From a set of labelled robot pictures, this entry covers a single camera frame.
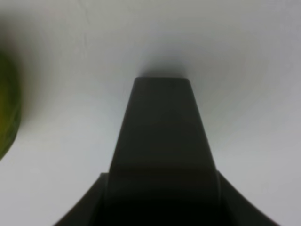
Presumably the green lime fruit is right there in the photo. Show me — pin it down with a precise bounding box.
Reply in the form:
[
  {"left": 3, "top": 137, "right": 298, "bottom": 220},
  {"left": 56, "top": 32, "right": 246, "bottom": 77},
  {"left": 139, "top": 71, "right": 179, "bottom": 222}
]
[{"left": 0, "top": 52, "right": 21, "bottom": 158}]

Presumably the black rectangular bottle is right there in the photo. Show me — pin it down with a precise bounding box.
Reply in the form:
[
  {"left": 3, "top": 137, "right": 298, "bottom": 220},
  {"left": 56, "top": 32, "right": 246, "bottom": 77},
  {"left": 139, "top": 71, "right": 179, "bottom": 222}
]
[{"left": 105, "top": 78, "right": 220, "bottom": 226}]

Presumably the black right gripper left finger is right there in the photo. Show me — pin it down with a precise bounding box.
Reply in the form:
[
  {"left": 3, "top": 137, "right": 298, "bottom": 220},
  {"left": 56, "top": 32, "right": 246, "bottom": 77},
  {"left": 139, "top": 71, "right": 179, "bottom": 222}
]
[{"left": 55, "top": 173, "right": 109, "bottom": 226}]

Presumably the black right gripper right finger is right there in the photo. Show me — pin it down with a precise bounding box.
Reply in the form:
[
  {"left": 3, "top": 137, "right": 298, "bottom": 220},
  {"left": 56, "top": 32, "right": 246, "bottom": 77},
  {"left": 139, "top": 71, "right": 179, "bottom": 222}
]
[{"left": 216, "top": 172, "right": 278, "bottom": 226}]

